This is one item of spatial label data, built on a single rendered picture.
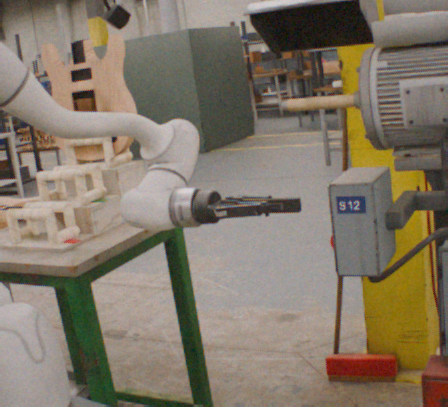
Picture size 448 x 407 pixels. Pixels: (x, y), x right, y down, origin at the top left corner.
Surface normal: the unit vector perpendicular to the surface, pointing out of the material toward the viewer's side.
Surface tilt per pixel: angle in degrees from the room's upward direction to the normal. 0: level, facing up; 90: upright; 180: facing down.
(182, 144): 75
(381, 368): 90
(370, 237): 90
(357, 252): 90
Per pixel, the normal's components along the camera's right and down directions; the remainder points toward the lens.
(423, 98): -0.45, 0.23
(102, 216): 0.87, -0.03
